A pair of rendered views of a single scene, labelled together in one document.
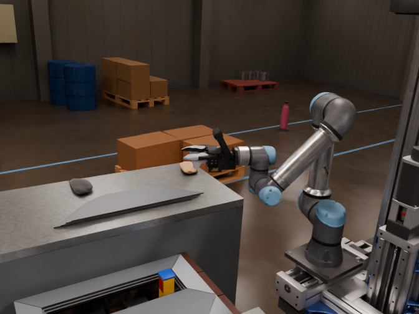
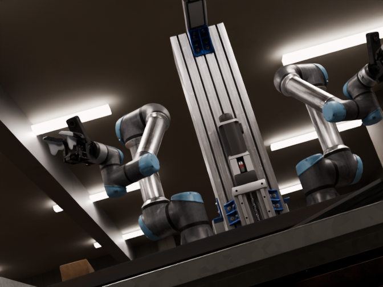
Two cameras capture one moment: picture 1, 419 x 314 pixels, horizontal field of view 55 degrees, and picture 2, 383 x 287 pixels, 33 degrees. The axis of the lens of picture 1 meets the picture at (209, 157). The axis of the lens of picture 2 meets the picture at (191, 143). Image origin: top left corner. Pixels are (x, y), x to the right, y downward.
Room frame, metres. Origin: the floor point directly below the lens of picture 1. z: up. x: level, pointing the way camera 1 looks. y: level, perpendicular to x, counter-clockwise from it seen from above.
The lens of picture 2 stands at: (0.00, 1.42, 0.58)
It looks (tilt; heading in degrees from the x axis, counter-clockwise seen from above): 20 degrees up; 305
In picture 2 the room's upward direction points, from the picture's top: 16 degrees counter-clockwise
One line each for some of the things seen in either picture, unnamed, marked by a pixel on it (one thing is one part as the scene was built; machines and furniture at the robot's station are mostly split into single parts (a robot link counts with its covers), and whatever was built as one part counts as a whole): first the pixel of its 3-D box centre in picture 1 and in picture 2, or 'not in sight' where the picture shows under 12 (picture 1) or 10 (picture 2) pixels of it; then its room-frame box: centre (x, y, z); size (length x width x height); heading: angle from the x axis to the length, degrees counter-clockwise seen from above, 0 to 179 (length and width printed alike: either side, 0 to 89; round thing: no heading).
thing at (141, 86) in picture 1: (134, 80); not in sight; (8.80, 1.70, 0.43); 1.42 x 1.01 x 0.87; 37
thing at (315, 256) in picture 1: (325, 246); (197, 238); (1.42, -0.49, 1.09); 0.15 x 0.15 x 0.10
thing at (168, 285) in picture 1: (166, 294); not in sight; (1.47, 0.16, 0.78); 0.05 x 0.05 x 0.19; 31
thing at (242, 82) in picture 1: (249, 80); not in sight; (11.07, -0.99, 0.20); 1.39 x 0.96 x 0.39; 127
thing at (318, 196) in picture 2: not in sight; (323, 202); (1.03, -0.78, 1.09); 0.15 x 0.15 x 0.10
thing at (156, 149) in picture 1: (181, 159); not in sight; (4.60, 0.34, 0.24); 1.35 x 0.93 x 0.49; 133
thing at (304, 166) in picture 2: not in sight; (314, 173); (1.02, -0.79, 1.20); 0.13 x 0.12 x 0.14; 62
